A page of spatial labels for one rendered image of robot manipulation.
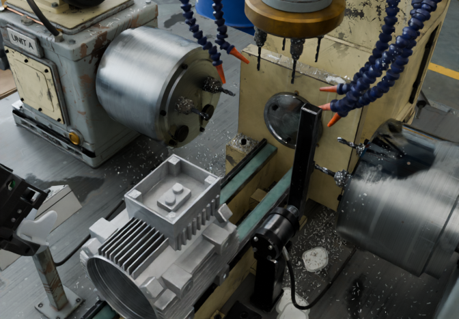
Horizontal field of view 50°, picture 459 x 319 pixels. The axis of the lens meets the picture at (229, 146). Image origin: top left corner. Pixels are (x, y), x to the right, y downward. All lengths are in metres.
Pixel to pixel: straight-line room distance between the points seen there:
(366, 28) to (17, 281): 0.91
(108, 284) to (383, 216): 0.48
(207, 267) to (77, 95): 0.58
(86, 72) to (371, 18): 0.64
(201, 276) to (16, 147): 0.81
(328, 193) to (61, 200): 0.63
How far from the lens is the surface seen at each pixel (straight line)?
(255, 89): 1.16
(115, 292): 0.92
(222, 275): 0.89
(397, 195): 0.87
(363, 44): 1.13
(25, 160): 1.44
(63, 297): 1.08
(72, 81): 1.22
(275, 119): 1.16
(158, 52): 1.10
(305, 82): 1.08
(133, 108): 1.11
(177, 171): 0.85
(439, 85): 3.36
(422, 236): 0.88
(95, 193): 1.29
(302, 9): 0.87
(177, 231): 0.77
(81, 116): 1.27
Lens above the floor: 1.72
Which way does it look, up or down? 41 degrees down
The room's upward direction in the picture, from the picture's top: 2 degrees clockwise
